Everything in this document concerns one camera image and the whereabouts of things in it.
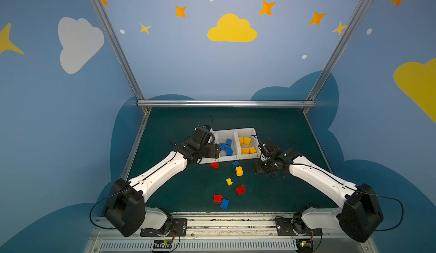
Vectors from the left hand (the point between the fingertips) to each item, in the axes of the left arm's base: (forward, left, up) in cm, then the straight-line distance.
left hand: (213, 146), depth 84 cm
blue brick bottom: (-23, -6, -14) cm, 28 cm away
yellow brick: (+12, -20, -12) cm, 26 cm away
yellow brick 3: (-7, -14, -14) cm, 21 cm away
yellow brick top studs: (+12, -17, -11) cm, 23 cm away
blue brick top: (+10, -5, -14) cm, 18 cm away
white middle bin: (+15, -4, -13) cm, 20 cm away
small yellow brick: (-12, -9, -15) cm, 21 cm away
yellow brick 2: (+6, -18, -13) cm, 23 cm away
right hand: (-8, -22, -6) cm, 25 cm away
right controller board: (-39, -41, -18) cm, 60 cm away
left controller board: (-39, +21, -18) cm, 48 cm away
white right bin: (+18, -22, -11) cm, 31 cm away
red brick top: (-3, -1, -14) cm, 15 cm away
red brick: (-17, -14, -14) cm, 26 cm away
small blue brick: (-2, -13, -14) cm, 19 cm away
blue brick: (+13, -9, -15) cm, 22 cm away
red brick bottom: (-21, -3, -14) cm, 26 cm away
